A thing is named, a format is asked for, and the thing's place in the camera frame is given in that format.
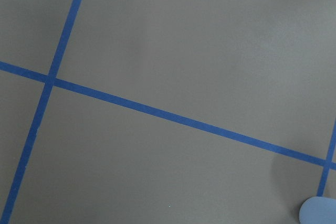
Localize blue cup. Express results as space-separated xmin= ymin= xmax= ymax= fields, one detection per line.
xmin=299 ymin=197 xmax=335 ymax=224

